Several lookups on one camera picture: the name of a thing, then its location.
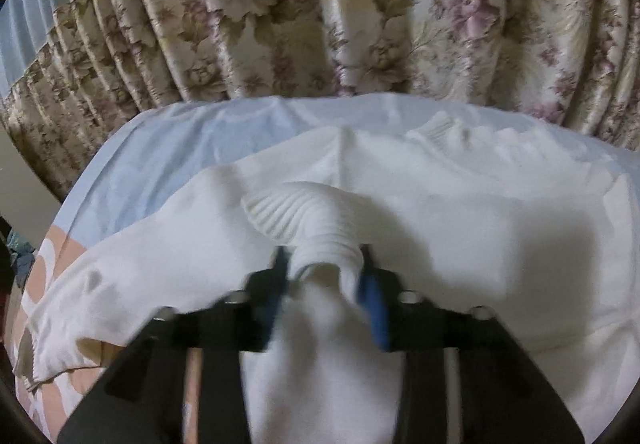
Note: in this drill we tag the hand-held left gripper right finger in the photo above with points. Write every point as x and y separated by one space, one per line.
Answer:
374 306

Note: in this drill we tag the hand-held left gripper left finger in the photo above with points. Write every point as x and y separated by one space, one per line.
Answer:
270 306

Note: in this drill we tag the white knit sweater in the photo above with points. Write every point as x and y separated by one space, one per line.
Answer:
450 204

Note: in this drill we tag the peach and blue printed bedsheet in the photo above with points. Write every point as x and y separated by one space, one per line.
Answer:
165 149

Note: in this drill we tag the dark cloth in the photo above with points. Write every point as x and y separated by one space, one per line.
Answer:
20 256

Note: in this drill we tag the white cabinet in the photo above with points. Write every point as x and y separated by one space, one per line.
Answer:
25 194

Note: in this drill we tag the floral and blue curtain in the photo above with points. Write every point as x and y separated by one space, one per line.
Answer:
320 9

